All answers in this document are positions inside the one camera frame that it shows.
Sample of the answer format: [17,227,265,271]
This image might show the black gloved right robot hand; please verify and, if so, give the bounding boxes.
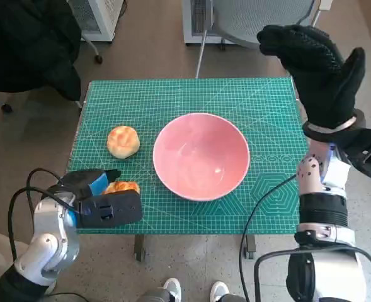
[256,24,366,130]

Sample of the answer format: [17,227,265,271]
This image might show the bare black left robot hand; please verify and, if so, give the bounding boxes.
[57,169,122,202]

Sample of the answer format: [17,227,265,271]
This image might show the long toy bread loaf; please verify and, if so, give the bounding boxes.
[103,181,141,195]

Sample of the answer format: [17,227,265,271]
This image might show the round toy bread bun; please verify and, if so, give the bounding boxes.
[106,125,141,160]

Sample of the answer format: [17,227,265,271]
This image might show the pink bowl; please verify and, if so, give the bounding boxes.
[152,113,251,202]

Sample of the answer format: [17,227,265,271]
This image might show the black table leg caster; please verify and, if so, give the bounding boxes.
[134,234,147,261]
[245,234,257,259]

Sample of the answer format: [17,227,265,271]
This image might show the grey mesh office chair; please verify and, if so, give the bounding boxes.
[194,0,334,79]

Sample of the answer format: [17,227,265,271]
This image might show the green cutting mat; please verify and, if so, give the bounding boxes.
[67,77,311,235]

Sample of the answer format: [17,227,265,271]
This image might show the chair legs with casters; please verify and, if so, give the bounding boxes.
[0,34,104,114]

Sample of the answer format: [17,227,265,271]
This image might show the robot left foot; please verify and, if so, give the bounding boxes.
[163,276,183,302]

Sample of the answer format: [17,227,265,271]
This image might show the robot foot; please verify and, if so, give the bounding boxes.
[163,276,183,302]
[210,279,230,302]

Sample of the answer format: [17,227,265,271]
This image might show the white air purifier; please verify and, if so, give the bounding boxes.
[67,0,125,42]
[181,0,227,45]

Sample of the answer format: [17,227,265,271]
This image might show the black jacket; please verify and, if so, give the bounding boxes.
[0,0,83,102]

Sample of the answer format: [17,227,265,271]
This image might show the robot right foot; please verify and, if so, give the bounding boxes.
[210,279,230,302]

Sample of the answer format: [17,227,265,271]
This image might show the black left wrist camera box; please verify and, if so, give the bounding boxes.
[76,191,143,229]

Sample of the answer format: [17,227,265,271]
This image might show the black cable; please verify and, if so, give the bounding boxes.
[254,247,371,302]
[239,174,299,302]
[26,167,66,189]
[8,187,79,262]

